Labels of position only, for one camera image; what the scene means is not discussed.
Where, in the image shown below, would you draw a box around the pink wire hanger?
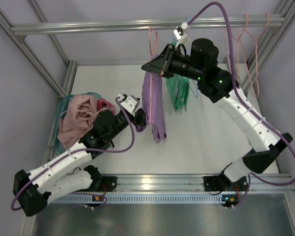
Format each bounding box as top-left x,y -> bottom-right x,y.
148,27 -> 158,124

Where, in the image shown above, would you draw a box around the aluminium hanging rail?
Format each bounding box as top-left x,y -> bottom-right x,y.
10,14 -> 286,35

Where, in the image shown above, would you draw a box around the pink camouflage trousers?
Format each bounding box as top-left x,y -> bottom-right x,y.
96,98 -> 116,115

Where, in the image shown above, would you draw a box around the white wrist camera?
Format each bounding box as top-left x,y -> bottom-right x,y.
174,21 -> 190,48
117,94 -> 140,116

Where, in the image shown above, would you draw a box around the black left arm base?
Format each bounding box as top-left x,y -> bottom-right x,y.
84,165 -> 118,192

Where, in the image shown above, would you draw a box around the green tie-dye trousers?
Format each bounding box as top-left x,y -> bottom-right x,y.
165,75 -> 190,112

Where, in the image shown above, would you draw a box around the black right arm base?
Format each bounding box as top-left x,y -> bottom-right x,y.
203,171 -> 236,192

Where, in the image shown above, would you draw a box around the perforated grey cable tray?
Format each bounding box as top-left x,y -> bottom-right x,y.
54,194 -> 238,204

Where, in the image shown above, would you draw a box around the blue wire hanger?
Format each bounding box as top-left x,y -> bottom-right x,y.
185,16 -> 200,97

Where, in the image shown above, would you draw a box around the left aluminium frame post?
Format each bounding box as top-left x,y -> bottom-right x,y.
0,8 -> 78,98

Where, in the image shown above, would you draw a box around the teal plastic laundry basket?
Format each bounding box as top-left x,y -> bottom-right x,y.
53,91 -> 101,156

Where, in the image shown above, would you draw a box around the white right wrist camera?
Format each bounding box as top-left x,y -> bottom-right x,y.
174,21 -> 190,48

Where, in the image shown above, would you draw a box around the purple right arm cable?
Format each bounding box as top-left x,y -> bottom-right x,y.
186,1 -> 295,185

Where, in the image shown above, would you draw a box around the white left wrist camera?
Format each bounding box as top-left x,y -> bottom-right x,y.
117,94 -> 140,116

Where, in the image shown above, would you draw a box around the purple trousers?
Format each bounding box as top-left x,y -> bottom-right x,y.
135,53 -> 168,144

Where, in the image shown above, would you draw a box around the aluminium front rail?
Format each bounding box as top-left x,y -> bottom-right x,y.
34,173 -> 293,195

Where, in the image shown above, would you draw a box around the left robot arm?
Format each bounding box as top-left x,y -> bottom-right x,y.
12,108 -> 146,217

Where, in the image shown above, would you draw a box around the pale pink garment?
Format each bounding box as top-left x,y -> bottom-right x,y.
57,94 -> 97,149

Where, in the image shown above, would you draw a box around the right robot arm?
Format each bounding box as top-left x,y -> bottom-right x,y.
141,38 -> 293,189

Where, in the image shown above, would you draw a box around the aluminium frame post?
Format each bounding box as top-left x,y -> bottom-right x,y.
0,8 -> 78,98
222,0 -> 295,146

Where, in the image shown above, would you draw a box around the right aluminium frame post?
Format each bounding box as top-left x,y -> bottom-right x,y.
222,0 -> 295,146

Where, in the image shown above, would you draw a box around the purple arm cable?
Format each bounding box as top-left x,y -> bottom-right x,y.
10,96 -> 136,211
186,1 -> 295,185

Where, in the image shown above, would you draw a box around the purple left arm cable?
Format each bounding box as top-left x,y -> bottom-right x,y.
10,96 -> 136,211

